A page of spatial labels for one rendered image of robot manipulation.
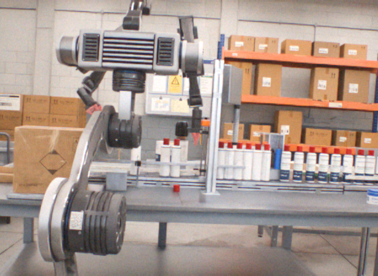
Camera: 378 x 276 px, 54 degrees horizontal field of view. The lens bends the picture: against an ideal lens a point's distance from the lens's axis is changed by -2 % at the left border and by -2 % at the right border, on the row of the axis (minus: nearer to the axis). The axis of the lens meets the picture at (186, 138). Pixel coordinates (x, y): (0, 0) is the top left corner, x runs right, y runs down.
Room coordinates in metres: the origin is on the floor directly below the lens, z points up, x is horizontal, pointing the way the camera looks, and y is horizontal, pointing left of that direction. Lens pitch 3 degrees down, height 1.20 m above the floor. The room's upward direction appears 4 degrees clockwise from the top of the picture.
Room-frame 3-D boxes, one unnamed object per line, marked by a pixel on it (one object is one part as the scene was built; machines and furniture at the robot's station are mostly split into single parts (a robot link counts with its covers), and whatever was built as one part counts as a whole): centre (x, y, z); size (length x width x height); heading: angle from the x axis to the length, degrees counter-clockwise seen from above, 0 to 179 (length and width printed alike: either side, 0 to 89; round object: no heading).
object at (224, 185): (2.02, -0.07, 0.85); 1.65 x 0.11 x 0.05; 97
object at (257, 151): (2.05, -0.39, 0.98); 0.05 x 0.05 x 0.20
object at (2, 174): (1.91, 0.92, 0.85); 0.30 x 0.26 x 0.04; 97
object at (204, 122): (1.97, -0.09, 1.05); 0.10 x 0.04 x 0.33; 7
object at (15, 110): (5.45, 2.11, 0.70); 1.20 x 0.82 x 1.39; 95
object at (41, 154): (1.64, 0.58, 0.99); 0.30 x 0.24 x 0.27; 104
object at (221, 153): (2.03, -0.19, 0.98); 0.05 x 0.05 x 0.20
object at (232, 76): (1.95, -0.19, 1.38); 0.17 x 0.10 x 0.19; 152
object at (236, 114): (1.94, -0.25, 1.18); 0.04 x 0.04 x 0.21
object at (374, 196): (1.85, -0.97, 0.87); 0.07 x 0.07 x 0.07
